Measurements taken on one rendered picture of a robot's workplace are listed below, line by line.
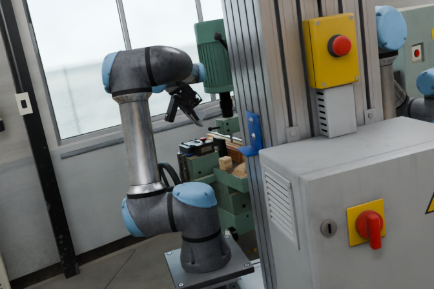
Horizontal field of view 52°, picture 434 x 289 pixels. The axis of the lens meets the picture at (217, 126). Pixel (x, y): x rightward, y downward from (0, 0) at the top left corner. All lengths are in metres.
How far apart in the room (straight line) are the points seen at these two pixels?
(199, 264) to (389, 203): 0.65
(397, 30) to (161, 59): 0.62
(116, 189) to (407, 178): 2.65
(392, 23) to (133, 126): 0.74
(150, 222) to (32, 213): 1.96
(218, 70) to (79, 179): 1.59
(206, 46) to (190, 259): 0.94
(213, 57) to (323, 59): 1.07
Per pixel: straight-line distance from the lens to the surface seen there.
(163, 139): 3.31
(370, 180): 0.76
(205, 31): 1.89
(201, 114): 1.85
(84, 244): 3.31
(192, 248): 1.29
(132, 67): 1.25
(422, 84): 1.47
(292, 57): 0.89
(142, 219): 1.27
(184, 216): 1.24
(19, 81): 2.92
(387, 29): 1.21
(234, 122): 1.99
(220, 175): 1.85
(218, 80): 1.90
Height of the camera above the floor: 1.48
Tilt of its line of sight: 13 degrees down
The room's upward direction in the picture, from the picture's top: 9 degrees counter-clockwise
